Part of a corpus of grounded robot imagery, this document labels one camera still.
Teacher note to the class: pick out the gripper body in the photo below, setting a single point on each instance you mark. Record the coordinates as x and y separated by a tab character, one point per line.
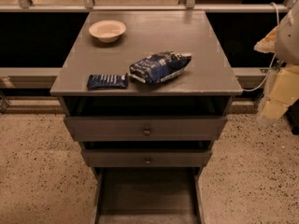
288	38

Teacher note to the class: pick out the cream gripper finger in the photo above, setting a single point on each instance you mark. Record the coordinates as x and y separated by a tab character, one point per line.
267	44

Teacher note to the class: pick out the blue chip bag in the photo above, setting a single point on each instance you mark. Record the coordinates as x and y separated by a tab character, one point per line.
159	67

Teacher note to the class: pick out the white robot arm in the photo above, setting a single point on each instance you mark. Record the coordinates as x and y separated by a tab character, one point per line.
287	44

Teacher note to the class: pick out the grey wooden drawer cabinet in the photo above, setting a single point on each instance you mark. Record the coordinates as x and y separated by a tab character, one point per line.
205	89

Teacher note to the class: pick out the grey open bottom drawer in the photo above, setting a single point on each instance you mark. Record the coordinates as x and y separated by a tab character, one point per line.
147	196

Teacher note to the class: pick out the grey middle drawer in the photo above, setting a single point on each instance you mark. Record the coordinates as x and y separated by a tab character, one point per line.
146	157

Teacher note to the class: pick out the grey top drawer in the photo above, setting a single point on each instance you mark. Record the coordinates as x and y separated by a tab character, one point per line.
87	129

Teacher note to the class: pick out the white ceramic bowl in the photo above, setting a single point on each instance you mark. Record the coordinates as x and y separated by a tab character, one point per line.
107	31

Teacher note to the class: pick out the blue snack bar wrapper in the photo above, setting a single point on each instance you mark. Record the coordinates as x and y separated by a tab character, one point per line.
96	82

